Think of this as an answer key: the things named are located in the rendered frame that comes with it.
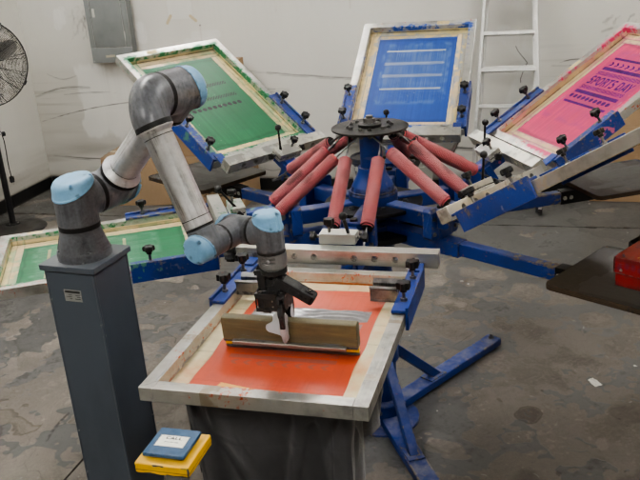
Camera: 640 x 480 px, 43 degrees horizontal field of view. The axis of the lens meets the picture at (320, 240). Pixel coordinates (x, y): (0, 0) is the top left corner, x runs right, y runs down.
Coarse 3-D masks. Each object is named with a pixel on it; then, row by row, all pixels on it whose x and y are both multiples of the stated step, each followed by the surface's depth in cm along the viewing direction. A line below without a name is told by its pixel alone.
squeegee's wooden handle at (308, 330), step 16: (224, 320) 219; (240, 320) 218; (256, 320) 216; (288, 320) 214; (304, 320) 214; (320, 320) 213; (336, 320) 212; (224, 336) 222; (240, 336) 220; (256, 336) 219; (272, 336) 217; (304, 336) 214; (320, 336) 213; (336, 336) 212; (352, 336) 210
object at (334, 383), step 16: (320, 304) 246; (336, 304) 245; (352, 304) 244; (368, 304) 243; (384, 304) 242; (368, 336) 224; (320, 352) 217; (336, 368) 209; (352, 368) 208; (272, 384) 203; (288, 384) 203; (304, 384) 202; (320, 384) 202; (336, 384) 201
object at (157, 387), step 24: (216, 312) 236; (192, 336) 223; (384, 336) 215; (168, 360) 211; (384, 360) 203; (144, 384) 200; (168, 384) 200; (192, 384) 199; (240, 408) 193; (264, 408) 191; (288, 408) 189; (312, 408) 187; (336, 408) 186; (360, 408) 184
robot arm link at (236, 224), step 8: (224, 216) 212; (232, 216) 211; (240, 216) 210; (248, 216) 209; (224, 224) 206; (232, 224) 207; (240, 224) 208; (232, 232) 205; (240, 232) 208; (232, 240) 205; (240, 240) 208
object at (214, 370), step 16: (304, 304) 246; (224, 352) 221; (208, 368) 213; (224, 368) 213; (240, 368) 212; (256, 368) 212; (272, 368) 211; (208, 384) 205; (240, 384) 204; (256, 384) 204
